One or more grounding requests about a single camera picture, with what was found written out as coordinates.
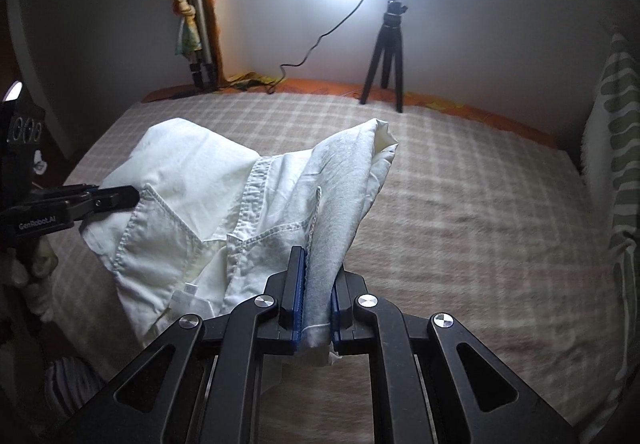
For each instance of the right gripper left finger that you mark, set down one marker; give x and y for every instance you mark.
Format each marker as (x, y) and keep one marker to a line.
(269, 324)

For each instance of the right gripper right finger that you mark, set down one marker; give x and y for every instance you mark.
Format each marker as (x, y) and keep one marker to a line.
(365, 324)

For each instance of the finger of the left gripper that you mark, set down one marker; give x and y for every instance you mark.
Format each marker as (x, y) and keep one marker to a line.
(106, 201)

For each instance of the white shirt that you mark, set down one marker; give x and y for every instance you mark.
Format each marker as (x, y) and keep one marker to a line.
(216, 219)

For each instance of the gloved left hand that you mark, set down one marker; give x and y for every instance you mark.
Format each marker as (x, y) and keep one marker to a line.
(33, 263)

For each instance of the small white desk lamp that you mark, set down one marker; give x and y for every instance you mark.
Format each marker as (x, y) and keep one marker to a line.
(14, 92)

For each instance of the folded silver tripod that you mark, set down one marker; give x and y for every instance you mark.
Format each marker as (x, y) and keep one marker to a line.
(207, 67)

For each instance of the beige checked bed blanket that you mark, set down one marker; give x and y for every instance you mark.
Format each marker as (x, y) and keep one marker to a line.
(491, 227)

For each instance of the green white patterned pillow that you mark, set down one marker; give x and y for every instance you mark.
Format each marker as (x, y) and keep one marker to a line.
(610, 166)

